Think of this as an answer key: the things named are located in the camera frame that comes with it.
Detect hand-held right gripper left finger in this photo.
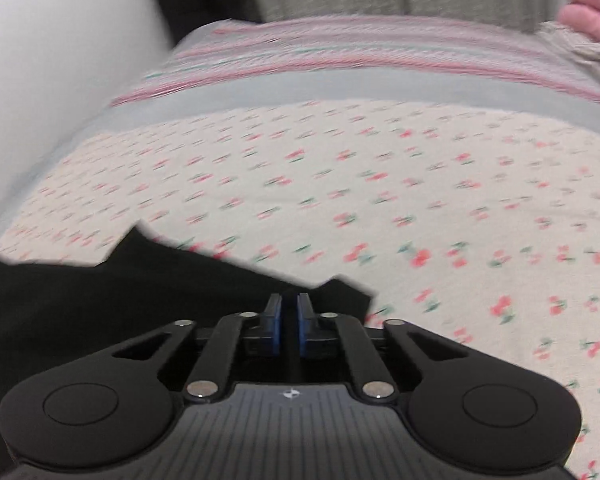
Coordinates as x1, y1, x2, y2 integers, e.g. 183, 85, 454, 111
107, 292, 284, 405

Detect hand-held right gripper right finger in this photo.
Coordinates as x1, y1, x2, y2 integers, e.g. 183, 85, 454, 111
296, 292, 473, 405

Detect black pants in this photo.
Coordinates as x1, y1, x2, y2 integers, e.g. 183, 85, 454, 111
0, 220, 376, 480

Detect cherry print bed sheet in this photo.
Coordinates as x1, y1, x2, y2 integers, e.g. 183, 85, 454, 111
0, 100, 600, 480

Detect pink striped cloth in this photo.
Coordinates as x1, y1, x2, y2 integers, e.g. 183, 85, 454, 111
110, 15, 600, 111

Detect grey striped cloth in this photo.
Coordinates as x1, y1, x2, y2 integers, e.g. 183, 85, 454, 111
534, 20, 600, 87

